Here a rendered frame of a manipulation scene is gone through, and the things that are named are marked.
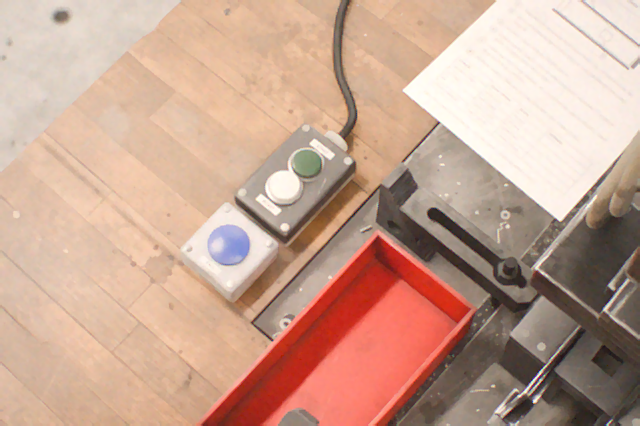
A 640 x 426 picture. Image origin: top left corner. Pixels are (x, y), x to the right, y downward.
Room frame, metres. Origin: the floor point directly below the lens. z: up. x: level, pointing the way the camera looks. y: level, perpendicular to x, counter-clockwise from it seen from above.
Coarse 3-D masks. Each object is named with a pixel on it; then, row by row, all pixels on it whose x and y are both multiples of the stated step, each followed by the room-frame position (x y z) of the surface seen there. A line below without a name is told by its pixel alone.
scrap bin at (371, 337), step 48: (384, 240) 0.47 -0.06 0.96; (336, 288) 0.43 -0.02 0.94; (384, 288) 0.44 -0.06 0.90; (432, 288) 0.43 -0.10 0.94; (288, 336) 0.38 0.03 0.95; (336, 336) 0.39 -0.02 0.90; (384, 336) 0.40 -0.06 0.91; (432, 336) 0.40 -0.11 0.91; (240, 384) 0.33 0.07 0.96; (288, 384) 0.34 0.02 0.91; (336, 384) 0.35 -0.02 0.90; (384, 384) 0.35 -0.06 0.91
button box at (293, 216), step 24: (336, 24) 0.73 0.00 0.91; (336, 48) 0.70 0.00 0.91; (336, 72) 0.67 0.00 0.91; (288, 144) 0.58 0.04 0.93; (312, 144) 0.58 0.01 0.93; (336, 144) 0.58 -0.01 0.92; (264, 168) 0.55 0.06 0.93; (288, 168) 0.55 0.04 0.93; (336, 168) 0.55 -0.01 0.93; (240, 192) 0.52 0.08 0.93; (264, 192) 0.52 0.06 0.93; (312, 192) 0.53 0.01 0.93; (336, 192) 0.54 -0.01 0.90; (264, 216) 0.50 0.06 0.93; (288, 216) 0.50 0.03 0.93; (312, 216) 0.51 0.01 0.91; (288, 240) 0.48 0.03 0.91
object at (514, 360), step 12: (504, 348) 0.37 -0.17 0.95; (516, 348) 0.37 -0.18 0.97; (504, 360) 0.37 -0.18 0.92; (516, 360) 0.36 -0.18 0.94; (528, 360) 0.36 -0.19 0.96; (516, 372) 0.36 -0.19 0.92; (528, 372) 0.36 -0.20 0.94; (528, 384) 0.35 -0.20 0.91; (552, 384) 0.34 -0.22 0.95; (564, 384) 0.33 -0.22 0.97; (552, 396) 0.34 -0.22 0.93; (576, 396) 0.32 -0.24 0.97; (588, 408) 0.31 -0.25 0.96
